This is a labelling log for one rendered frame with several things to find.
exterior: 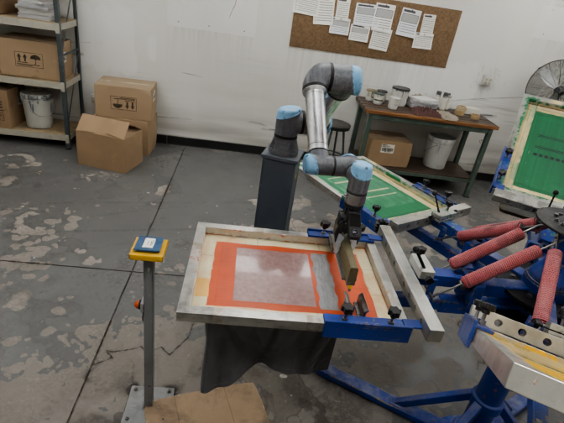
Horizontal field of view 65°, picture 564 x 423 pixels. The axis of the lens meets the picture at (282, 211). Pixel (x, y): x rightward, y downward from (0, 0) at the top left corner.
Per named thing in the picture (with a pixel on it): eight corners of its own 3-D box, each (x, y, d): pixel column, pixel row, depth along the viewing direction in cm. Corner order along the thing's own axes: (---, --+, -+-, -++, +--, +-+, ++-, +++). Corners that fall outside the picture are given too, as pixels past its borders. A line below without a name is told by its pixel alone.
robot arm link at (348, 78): (296, 116, 224) (331, 55, 172) (325, 118, 227) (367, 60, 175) (296, 138, 221) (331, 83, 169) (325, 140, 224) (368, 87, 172)
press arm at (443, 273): (411, 284, 173) (415, 274, 171) (407, 274, 178) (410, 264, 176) (453, 287, 175) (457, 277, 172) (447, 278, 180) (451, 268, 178)
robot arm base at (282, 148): (272, 144, 231) (274, 126, 226) (300, 150, 229) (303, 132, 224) (264, 154, 217) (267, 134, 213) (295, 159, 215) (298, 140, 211)
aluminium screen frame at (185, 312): (175, 321, 142) (175, 311, 141) (197, 228, 194) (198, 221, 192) (409, 338, 151) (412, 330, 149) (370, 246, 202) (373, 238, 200)
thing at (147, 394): (120, 424, 210) (112, 258, 166) (132, 386, 229) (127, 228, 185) (167, 426, 212) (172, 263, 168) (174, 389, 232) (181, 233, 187)
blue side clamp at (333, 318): (321, 336, 147) (326, 321, 144) (320, 326, 152) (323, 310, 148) (408, 343, 150) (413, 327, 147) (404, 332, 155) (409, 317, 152)
